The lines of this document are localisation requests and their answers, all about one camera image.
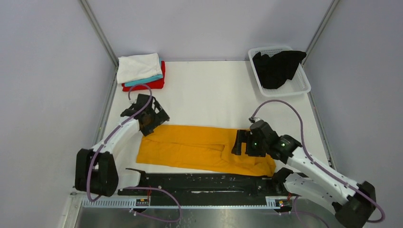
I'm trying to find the yellow t shirt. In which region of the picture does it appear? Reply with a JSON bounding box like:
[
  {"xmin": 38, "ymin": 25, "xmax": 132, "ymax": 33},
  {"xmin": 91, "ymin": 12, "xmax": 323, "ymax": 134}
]
[{"xmin": 136, "ymin": 125, "xmax": 276, "ymax": 177}]

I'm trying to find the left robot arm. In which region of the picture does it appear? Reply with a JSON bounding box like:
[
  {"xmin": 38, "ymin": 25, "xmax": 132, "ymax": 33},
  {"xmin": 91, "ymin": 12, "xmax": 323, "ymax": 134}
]
[{"xmin": 74, "ymin": 94, "xmax": 170, "ymax": 197}]

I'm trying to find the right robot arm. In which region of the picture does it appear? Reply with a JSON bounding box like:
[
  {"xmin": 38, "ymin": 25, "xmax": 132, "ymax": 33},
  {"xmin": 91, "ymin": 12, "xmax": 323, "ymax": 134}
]
[{"xmin": 232, "ymin": 130, "xmax": 376, "ymax": 228}]

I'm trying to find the red folded t shirt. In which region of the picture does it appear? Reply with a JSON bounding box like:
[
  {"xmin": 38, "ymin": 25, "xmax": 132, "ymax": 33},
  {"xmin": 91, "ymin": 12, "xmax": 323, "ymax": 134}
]
[{"xmin": 122, "ymin": 61, "xmax": 165, "ymax": 92}]

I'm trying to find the teal folded t shirt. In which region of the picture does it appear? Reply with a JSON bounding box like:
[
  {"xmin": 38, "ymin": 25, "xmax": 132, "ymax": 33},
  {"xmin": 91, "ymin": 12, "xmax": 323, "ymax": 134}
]
[{"xmin": 122, "ymin": 58, "xmax": 165, "ymax": 87}]

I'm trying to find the white folded t shirt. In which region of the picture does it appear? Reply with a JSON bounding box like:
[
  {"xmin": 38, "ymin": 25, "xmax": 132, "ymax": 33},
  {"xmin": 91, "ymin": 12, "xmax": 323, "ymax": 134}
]
[{"xmin": 116, "ymin": 53, "xmax": 162, "ymax": 84}]

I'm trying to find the white plastic basket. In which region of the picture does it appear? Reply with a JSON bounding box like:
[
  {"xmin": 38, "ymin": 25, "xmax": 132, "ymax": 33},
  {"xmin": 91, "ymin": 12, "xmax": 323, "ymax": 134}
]
[{"xmin": 248, "ymin": 45, "xmax": 311, "ymax": 98}]

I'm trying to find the black t shirt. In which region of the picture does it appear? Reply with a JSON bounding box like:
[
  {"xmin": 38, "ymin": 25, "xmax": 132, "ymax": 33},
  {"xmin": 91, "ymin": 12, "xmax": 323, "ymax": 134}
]
[{"xmin": 252, "ymin": 50, "xmax": 307, "ymax": 89}]

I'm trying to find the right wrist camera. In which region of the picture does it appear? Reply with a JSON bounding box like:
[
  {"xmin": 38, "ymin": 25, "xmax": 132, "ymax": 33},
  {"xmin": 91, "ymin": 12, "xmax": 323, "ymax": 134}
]
[{"xmin": 249, "ymin": 120, "xmax": 278, "ymax": 139}]

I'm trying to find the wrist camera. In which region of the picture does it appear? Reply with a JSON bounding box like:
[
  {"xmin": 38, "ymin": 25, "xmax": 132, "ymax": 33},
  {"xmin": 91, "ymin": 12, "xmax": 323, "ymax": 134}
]
[
  {"xmin": 120, "ymin": 94, "xmax": 153, "ymax": 119},
  {"xmin": 249, "ymin": 120, "xmax": 278, "ymax": 139}
]

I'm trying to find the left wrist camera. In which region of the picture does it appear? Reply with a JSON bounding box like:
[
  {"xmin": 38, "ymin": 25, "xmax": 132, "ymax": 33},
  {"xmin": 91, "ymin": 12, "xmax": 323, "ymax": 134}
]
[{"xmin": 120, "ymin": 94, "xmax": 153, "ymax": 119}]

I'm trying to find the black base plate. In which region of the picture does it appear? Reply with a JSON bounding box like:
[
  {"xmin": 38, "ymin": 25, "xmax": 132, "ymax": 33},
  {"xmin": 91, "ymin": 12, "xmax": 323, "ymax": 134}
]
[{"xmin": 102, "ymin": 173, "xmax": 296, "ymax": 206}]

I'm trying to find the white slotted cable duct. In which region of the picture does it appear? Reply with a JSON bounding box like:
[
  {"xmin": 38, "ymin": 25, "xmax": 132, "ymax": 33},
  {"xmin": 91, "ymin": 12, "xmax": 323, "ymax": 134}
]
[{"xmin": 81, "ymin": 197, "xmax": 292, "ymax": 209}]

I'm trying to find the right aluminium frame post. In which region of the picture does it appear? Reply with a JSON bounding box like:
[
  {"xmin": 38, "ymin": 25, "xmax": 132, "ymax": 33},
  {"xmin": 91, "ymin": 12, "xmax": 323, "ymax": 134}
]
[{"xmin": 302, "ymin": 0, "xmax": 341, "ymax": 66}]

